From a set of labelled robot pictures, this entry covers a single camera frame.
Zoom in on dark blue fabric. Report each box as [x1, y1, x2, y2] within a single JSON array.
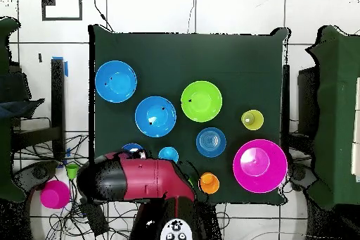
[[0, 97, 46, 120]]

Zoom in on black box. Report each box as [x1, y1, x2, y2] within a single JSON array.
[[297, 66, 320, 137]]

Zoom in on small green cup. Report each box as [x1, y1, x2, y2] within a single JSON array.
[[65, 163, 80, 180]]

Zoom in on lime green bowl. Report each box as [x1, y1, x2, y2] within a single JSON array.
[[180, 80, 224, 123]]

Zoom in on black stand frame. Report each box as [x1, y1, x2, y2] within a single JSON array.
[[11, 57, 67, 162]]

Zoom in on orange cup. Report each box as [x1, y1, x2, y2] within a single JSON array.
[[198, 172, 221, 195]]

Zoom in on small ribbed blue bowl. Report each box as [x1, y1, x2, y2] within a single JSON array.
[[195, 127, 227, 158]]

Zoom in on black cable tangle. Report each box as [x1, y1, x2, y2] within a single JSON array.
[[12, 134, 91, 240]]

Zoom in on large pink bowl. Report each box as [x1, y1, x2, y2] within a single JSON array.
[[232, 139, 288, 194]]

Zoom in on black power adapter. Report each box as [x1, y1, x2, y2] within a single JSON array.
[[79, 197, 110, 236]]

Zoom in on black equipment base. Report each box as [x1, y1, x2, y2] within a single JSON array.
[[12, 160, 59, 193], [289, 163, 317, 191]]

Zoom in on black post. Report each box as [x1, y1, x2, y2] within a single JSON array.
[[281, 64, 291, 151]]

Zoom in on blue tape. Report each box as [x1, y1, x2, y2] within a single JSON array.
[[51, 56, 69, 77]]

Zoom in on pink cup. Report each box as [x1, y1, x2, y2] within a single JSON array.
[[39, 179, 71, 210]]

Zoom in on green cloth covered table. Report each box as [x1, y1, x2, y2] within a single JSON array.
[[305, 25, 360, 211], [0, 16, 27, 203]]

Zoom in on small dark blue bowl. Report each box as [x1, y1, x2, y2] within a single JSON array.
[[121, 142, 145, 153]]

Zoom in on dark green table cloth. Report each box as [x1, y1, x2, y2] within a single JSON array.
[[88, 24, 290, 206]]

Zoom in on large blue bowl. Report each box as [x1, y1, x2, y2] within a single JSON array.
[[134, 95, 177, 139], [94, 60, 138, 103]]

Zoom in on light blue cup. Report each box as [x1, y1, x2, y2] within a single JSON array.
[[157, 146, 180, 164]]

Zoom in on yellow ribbed cup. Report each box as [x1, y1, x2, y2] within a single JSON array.
[[240, 109, 265, 132]]

